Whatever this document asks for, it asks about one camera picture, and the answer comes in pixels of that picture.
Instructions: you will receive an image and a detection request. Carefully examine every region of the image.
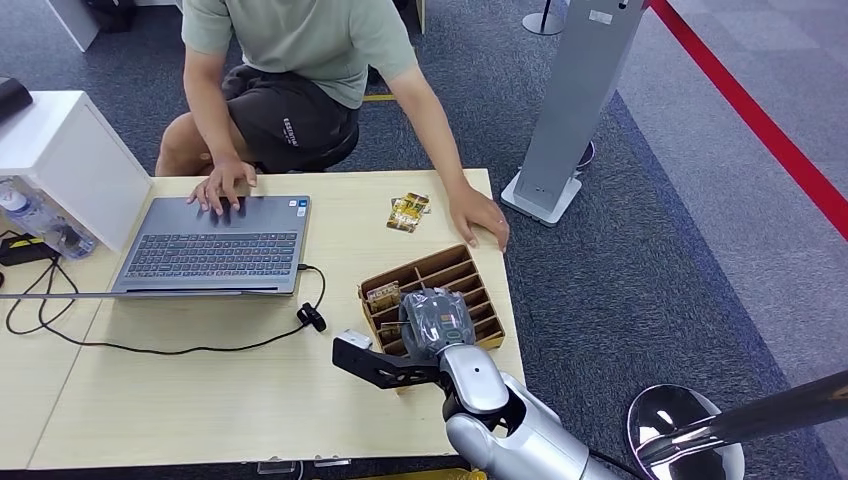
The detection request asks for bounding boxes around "person's left hand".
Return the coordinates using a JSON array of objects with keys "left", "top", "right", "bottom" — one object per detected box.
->
[{"left": 447, "top": 184, "right": 511, "bottom": 254}]

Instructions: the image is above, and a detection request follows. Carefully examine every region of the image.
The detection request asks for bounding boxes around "person's right hand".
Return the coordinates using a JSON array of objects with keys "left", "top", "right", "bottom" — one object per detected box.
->
[{"left": 186, "top": 156, "right": 258, "bottom": 218}]

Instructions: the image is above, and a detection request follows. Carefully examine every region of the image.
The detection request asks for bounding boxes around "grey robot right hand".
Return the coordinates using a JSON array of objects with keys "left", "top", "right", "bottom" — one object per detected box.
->
[{"left": 397, "top": 287, "right": 477, "bottom": 364}]

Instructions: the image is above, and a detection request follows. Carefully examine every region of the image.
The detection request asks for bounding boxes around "brown cardboard card holder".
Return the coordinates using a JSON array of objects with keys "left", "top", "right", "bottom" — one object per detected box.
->
[{"left": 357, "top": 243, "right": 507, "bottom": 359}]

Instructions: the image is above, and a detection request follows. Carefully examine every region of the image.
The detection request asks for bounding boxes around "brown printed card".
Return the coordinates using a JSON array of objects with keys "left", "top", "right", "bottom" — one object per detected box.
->
[{"left": 365, "top": 281, "right": 403, "bottom": 315}]

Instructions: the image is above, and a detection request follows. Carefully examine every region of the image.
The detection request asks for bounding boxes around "yellow black printed card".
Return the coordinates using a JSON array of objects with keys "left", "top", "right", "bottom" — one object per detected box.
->
[{"left": 386, "top": 192, "right": 431, "bottom": 234}]

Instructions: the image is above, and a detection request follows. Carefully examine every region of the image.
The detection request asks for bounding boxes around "seated person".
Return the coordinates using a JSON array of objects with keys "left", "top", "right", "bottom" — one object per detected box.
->
[{"left": 154, "top": 0, "right": 511, "bottom": 254}]

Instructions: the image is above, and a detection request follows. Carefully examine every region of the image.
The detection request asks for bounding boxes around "grey laptop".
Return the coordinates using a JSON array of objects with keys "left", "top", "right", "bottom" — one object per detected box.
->
[{"left": 0, "top": 193, "right": 313, "bottom": 301}]

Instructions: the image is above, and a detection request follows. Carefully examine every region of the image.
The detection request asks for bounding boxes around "yellow strip below table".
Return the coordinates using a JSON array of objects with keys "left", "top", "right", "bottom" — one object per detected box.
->
[{"left": 351, "top": 467, "right": 489, "bottom": 480}]

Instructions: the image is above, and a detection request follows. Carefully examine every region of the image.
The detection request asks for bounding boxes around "white cabinet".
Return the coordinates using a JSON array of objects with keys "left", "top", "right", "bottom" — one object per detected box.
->
[{"left": 0, "top": 90, "right": 154, "bottom": 252}]

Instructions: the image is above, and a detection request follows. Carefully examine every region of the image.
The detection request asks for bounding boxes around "grey kiosk pillar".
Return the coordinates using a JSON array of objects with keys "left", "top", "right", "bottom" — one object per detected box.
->
[{"left": 500, "top": 0, "right": 648, "bottom": 229}]

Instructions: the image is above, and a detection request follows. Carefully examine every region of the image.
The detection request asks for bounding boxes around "clear plastic water bottle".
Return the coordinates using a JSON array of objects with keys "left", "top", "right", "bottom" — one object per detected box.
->
[{"left": 0, "top": 178, "right": 98, "bottom": 261}]

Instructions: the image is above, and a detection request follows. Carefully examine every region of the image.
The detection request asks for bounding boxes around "grey stanchion base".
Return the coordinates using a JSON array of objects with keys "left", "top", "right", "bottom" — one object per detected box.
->
[{"left": 521, "top": 0, "right": 568, "bottom": 36}]

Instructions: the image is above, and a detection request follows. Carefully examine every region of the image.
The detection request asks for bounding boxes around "black yellow power brick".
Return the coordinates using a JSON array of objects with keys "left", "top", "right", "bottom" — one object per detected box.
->
[{"left": 0, "top": 233, "right": 62, "bottom": 268}]

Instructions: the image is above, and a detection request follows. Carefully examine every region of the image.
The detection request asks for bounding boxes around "white furniture block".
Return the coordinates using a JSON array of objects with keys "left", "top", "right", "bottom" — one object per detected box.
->
[{"left": 44, "top": 0, "right": 101, "bottom": 53}]

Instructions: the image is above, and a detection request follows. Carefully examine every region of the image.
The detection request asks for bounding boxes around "black device on cabinet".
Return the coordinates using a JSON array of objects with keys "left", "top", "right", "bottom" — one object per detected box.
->
[{"left": 0, "top": 76, "right": 34, "bottom": 125}]

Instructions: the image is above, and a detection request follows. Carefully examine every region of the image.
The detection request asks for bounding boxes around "red barrier belt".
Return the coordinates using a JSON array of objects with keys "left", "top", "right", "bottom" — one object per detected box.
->
[{"left": 645, "top": 0, "right": 848, "bottom": 242}]

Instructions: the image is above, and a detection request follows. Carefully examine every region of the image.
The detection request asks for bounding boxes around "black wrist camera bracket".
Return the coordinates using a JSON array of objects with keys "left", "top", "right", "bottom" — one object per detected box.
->
[{"left": 331, "top": 338, "right": 444, "bottom": 391}]

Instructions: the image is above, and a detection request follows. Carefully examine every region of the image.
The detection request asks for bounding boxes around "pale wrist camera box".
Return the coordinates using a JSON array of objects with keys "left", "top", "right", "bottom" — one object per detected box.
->
[{"left": 334, "top": 329, "right": 374, "bottom": 352}]

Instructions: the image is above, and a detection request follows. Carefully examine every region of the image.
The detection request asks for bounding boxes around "black laptop power cable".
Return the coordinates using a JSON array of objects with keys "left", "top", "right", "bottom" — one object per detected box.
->
[{"left": 5, "top": 259, "right": 329, "bottom": 356}]

